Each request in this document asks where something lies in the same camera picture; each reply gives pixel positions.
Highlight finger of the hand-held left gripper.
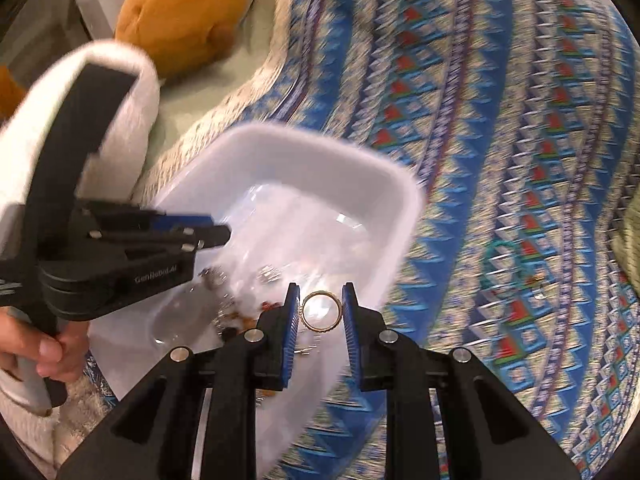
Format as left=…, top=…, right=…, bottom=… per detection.
left=99, top=225, right=232, bottom=262
left=85, top=201, right=216, bottom=239

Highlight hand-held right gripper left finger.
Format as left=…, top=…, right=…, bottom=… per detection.
left=55, top=282, right=302, bottom=480

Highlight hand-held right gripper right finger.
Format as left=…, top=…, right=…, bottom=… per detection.
left=341, top=282, right=584, bottom=480

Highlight gold ring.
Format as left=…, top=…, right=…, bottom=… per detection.
left=299, top=290, right=344, bottom=332

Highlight multicolour stone bead bracelet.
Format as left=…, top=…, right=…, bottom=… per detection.
left=215, top=300, right=282, bottom=337

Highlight white plastic container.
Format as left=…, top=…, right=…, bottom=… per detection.
left=85, top=120, right=426, bottom=480

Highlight person's left hand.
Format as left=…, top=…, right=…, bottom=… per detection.
left=0, top=307, right=89, bottom=386

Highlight white fluffy cloth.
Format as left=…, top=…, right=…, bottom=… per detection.
left=0, top=40, right=162, bottom=247
left=0, top=370, right=119, bottom=471

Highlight gold hoop earrings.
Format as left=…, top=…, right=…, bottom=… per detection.
left=527, top=273, right=549, bottom=301

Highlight orange plush toy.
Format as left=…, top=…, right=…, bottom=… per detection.
left=0, top=64, right=27, bottom=122
left=115, top=0, right=252, bottom=82

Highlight blue patterned blanket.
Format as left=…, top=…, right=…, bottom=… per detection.
left=82, top=0, right=640, bottom=480

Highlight green woven-texture cushion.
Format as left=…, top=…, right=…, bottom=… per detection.
left=612, top=207, right=640, bottom=273

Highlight turquoise bead bracelet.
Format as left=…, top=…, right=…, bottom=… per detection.
left=481, top=239, right=521, bottom=294

